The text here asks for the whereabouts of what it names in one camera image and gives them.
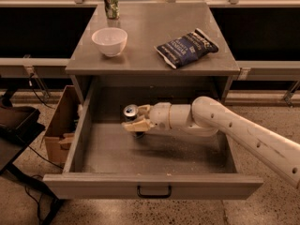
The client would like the green crushed soda can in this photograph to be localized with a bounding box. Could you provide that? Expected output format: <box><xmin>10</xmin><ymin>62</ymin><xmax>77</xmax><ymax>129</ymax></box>
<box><xmin>104</xmin><ymin>0</ymin><xmax>120</xmax><ymax>20</ymax></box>

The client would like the brown cardboard box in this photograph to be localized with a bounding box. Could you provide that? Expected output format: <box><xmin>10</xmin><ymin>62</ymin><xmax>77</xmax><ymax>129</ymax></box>
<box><xmin>44</xmin><ymin>85</ymin><xmax>80</xmax><ymax>164</ymax></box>

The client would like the grey cabinet with top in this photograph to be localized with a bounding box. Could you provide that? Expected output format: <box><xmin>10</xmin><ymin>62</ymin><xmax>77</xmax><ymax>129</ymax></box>
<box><xmin>66</xmin><ymin>1</ymin><xmax>240</xmax><ymax>98</ymax></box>

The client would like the white ceramic bowl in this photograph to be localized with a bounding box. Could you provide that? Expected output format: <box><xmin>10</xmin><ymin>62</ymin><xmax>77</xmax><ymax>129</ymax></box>
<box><xmin>92</xmin><ymin>27</ymin><xmax>128</xmax><ymax>57</ymax></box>

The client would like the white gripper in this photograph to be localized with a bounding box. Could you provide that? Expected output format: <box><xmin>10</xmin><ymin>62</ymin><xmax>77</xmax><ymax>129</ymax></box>
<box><xmin>122</xmin><ymin>102</ymin><xmax>193</xmax><ymax>132</ymax></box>

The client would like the blue redbull can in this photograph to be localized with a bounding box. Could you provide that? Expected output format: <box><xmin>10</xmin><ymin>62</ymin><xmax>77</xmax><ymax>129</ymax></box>
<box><xmin>122</xmin><ymin>103</ymin><xmax>146</xmax><ymax>139</ymax></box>

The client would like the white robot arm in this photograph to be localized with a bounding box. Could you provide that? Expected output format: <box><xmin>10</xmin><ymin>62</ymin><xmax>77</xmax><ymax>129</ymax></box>
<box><xmin>122</xmin><ymin>97</ymin><xmax>300</xmax><ymax>188</ymax></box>

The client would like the blue chips bag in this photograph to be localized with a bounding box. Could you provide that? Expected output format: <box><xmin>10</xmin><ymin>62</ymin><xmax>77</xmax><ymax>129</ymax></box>
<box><xmin>155</xmin><ymin>28</ymin><xmax>218</xmax><ymax>69</ymax></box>

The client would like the black drawer handle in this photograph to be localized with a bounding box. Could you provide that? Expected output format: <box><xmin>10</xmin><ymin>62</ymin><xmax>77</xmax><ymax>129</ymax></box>
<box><xmin>137</xmin><ymin>186</ymin><xmax>172</xmax><ymax>199</ymax></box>

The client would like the dark desk with stand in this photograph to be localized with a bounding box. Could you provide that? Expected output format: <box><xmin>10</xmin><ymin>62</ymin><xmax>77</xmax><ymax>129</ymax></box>
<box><xmin>0</xmin><ymin>83</ymin><xmax>64</xmax><ymax>225</ymax></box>

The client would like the open grey top drawer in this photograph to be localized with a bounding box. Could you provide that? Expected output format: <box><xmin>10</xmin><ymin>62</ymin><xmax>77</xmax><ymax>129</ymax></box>
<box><xmin>44</xmin><ymin>77</ymin><xmax>263</xmax><ymax>200</ymax></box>

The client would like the black cable on floor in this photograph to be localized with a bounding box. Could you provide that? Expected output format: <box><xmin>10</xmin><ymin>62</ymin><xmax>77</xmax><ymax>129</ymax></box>
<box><xmin>23</xmin><ymin>73</ymin><xmax>65</xmax><ymax>225</ymax></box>

